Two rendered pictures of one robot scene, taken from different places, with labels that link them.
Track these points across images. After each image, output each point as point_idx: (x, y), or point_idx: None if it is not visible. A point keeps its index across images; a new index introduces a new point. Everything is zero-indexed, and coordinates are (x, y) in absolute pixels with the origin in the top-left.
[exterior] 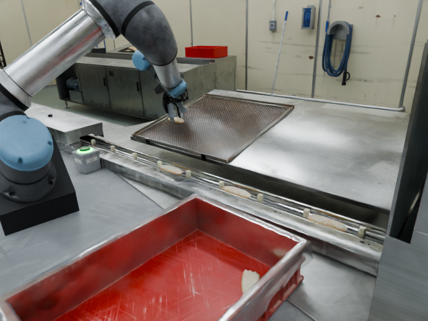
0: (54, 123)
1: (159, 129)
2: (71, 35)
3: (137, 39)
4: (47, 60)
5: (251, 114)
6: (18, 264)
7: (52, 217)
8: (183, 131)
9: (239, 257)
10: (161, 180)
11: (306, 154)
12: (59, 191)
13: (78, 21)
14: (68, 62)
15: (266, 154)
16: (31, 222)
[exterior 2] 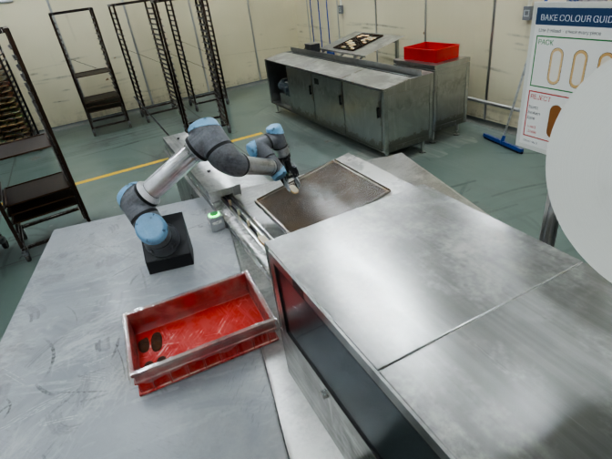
0: (208, 180)
1: (276, 198)
2: (177, 165)
3: (214, 167)
4: (164, 179)
5: (351, 193)
6: (149, 294)
7: (177, 267)
8: (290, 203)
9: (257, 318)
10: (249, 250)
11: None
12: (180, 251)
13: (180, 156)
14: (177, 178)
15: None
16: (164, 269)
